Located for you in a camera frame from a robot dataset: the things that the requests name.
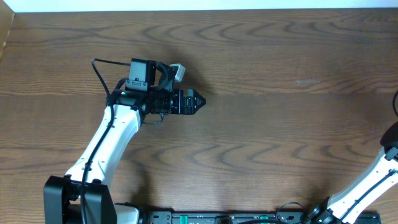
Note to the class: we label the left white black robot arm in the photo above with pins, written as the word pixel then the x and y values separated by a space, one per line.
pixel 82 195

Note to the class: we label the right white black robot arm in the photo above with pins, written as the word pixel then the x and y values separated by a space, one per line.
pixel 346 205

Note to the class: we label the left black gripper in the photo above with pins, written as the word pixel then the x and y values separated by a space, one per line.
pixel 182 102

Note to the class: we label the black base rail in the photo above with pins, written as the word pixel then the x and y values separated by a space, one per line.
pixel 167 217

